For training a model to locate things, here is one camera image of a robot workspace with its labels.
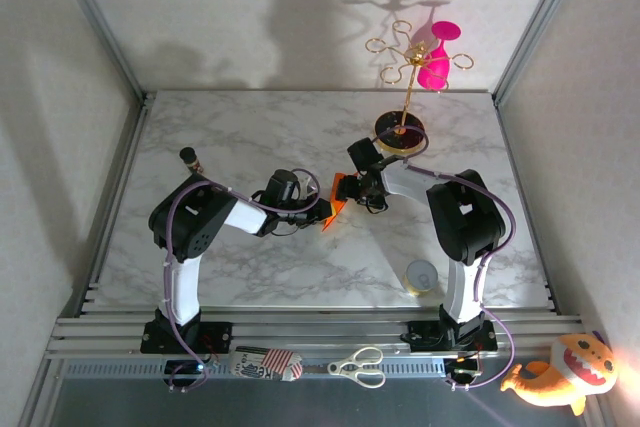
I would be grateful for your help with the orange paper sheet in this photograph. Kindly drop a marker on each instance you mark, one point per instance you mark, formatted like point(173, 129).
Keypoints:
point(332, 219)

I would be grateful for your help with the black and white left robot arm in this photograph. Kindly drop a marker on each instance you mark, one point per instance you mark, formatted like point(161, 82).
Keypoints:
point(192, 219)

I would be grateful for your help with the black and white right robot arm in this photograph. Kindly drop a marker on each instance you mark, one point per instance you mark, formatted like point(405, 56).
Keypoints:
point(465, 222)

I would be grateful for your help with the small dark bottle black cap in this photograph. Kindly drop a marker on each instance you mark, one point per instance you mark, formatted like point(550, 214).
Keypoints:
point(189, 156)

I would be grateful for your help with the pink wine glass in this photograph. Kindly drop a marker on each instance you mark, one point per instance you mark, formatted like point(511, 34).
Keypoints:
point(432, 69)

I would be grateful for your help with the tin can silver lid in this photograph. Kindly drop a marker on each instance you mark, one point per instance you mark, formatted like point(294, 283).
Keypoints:
point(421, 276)

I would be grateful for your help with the printed striped pouch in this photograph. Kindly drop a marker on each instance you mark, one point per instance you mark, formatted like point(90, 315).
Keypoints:
point(265, 362)

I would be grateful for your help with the black controller board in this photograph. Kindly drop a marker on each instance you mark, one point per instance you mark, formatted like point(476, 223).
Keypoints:
point(462, 369)
point(187, 369)

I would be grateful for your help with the orange fish plush toy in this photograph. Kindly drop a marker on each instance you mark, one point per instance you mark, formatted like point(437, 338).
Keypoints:
point(560, 377)

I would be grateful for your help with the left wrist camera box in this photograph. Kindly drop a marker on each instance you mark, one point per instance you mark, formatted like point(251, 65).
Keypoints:
point(307, 184)

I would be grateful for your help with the aluminium frame rail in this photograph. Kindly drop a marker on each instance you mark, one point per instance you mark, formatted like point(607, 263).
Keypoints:
point(320, 332)

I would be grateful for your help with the aluminium side rail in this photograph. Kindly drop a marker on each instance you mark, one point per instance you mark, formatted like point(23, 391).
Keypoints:
point(132, 147)
point(510, 147)

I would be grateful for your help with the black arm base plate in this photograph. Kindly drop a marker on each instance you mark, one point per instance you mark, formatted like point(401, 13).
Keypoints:
point(215, 337)
point(425, 334)

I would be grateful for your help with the aluminium frame post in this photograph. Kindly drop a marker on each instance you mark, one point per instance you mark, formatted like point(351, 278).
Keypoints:
point(95, 17)
point(540, 17)

